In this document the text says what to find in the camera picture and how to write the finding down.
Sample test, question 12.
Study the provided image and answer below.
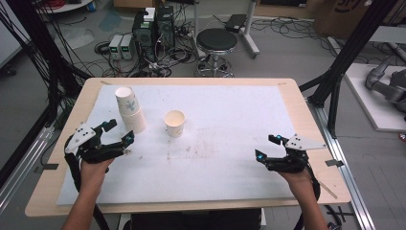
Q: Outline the aluminium rail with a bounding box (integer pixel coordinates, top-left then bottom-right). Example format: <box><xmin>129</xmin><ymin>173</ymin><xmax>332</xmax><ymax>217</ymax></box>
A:
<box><xmin>0</xmin><ymin>126</ymin><xmax>56</xmax><ymax>214</ymax></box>
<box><xmin>305</xmin><ymin>99</ymin><xmax>377</xmax><ymax>230</ymax></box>

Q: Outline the black computer tower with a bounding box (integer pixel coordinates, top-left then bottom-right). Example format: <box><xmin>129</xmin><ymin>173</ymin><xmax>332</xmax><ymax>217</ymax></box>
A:
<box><xmin>132</xmin><ymin>11</ymin><xmax>157</xmax><ymax>63</ymax></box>
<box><xmin>155</xmin><ymin>6</ymin><xmax>176</xmax><ymax>49</ymax></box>

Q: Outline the person's left hand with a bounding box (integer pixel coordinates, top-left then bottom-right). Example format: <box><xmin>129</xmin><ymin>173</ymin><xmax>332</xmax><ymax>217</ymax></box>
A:
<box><xmin>79</xmin><ymin>157</ymin><xmax>114</xmax><ymax>195</ymax></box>

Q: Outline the tangle of floor cables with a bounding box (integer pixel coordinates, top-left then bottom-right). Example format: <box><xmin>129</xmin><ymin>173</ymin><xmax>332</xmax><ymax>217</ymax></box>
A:
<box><xmin>94</xmin><ymin>28</ymin><xmax>199</xmax><ymax>79</ymax></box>

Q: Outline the stack of paper cups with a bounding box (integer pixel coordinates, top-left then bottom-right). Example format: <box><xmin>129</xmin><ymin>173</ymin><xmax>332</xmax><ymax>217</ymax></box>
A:
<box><xmin>114</xmin><ymin>85</ymin><xmax>147</xmax><ymax>134</ymax></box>

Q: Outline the thin wooden stick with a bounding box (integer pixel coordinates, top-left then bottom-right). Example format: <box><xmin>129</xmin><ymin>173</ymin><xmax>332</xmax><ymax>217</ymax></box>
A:
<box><xmin>319</xmin><ymin>180</ymin><xmax>338</xmax><ymax>199</ymax></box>

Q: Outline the white metal stand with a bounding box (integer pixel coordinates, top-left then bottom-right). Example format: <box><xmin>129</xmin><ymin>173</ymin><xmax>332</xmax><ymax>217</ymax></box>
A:
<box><xmin>243</xmin><ymin>0</ymin><xmax>261</xmax><ymax>59</ymax></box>

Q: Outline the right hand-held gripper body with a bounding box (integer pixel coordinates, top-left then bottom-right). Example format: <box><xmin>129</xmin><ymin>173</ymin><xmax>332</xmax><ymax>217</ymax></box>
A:
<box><xmin>264</xmin><ymin>133</ymin><xmax>327</xmax><ymax>175</ymax></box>

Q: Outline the grey bench power supply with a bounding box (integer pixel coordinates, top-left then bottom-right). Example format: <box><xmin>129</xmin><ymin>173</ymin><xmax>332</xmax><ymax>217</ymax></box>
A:
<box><xmin>108</xmin><ymin>34</ymin><xmax>124</xmax><ymax>60</ymax></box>
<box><xmin>120</xmin><ymin>34</ymin><xmax>135</xmax><ymax>60</ymax></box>

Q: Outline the black tape strip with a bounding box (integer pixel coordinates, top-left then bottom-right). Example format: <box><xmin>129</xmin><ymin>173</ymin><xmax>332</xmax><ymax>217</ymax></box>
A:
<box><xmin>34</xmin><ymin>163</ymin><xmax>60</xmax><ymax>174</ymax></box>
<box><xmin>325</xmin><ymin>158</ymin><xmax>345</xmax><ymax>168</ymax></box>

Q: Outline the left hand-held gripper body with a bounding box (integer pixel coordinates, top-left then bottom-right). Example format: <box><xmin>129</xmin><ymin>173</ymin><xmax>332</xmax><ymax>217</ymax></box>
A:
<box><xmin>63</xmin><ymin>122</ymin><xmax>125</xmax><ymax>166</ymax></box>

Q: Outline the white platform board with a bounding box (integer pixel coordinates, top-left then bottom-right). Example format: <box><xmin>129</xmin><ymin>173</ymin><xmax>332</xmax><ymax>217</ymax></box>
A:
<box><xmin>344</xmin><ymin>61</ymin><xmax>406</xmax><ymax>132</ymax></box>

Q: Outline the white paper cup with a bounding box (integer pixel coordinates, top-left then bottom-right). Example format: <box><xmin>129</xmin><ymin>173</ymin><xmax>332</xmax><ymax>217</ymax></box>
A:
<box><xmin>163</xmin><ymin>109</ymin><xmax>186</xmax><ymax>138</ymax></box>

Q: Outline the flat black device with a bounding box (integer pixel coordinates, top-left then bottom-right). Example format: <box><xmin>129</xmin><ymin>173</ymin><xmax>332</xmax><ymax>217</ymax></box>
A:
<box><xmin>224</xmin><ymin>13</ymin><xmax>248</xmax><ymax>34</ymax></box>

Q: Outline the black round stool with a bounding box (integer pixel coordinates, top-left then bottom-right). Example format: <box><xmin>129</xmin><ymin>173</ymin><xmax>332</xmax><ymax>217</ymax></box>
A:
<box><xmin>194</xmin><ymin>28</ymin><xmax>238</xmax><ymax>79</ymax></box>

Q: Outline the person's right hand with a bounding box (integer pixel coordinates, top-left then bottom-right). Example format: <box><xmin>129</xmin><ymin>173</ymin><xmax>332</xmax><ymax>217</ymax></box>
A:
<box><xmin>277</xmin><ymin>169</ymin><xmax>315</xmax><ymax>197</ymax></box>

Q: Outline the small white box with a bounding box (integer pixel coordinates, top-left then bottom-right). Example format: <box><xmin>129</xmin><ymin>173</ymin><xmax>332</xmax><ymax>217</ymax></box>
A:
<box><xmin>143</xmin><ymin>7</ymin><xmax>156</xmax><ymax>23</ymax></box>

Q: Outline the brown cardboard box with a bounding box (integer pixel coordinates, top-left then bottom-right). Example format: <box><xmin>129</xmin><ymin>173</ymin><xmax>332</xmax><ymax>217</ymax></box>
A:
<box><xmin>314</xmin><ymin>0</ymin><xmax>372</xmax><ymax>37</ymax></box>

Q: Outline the black metal frame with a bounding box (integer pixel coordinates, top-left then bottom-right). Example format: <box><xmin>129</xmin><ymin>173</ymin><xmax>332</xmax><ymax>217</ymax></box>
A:
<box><xmin>300</xmin><ymin>0</ymin><xmax>400</xmax><ymax>138</ymax></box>

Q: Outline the white foam mat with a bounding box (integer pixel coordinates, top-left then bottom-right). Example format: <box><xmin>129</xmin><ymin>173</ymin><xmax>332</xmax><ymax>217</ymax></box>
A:
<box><xmin>56</xmin><ymin>84</ymin><xmax>307</xmax><ymax>206</ymax></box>

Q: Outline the person's dark clothing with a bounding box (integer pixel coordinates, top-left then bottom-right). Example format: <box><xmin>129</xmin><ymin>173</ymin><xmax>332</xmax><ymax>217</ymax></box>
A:
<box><xmin>123</xmin><ymin>209</ymin><xmax>262</xmax><ymax>230</ymax></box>

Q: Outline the black frame with cable bundle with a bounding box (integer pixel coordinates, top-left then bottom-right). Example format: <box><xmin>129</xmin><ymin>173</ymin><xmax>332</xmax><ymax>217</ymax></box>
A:
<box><xmin>0</xmin><ymin>0</ymin><xmax>84</xmax><ymax>190</ymax></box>

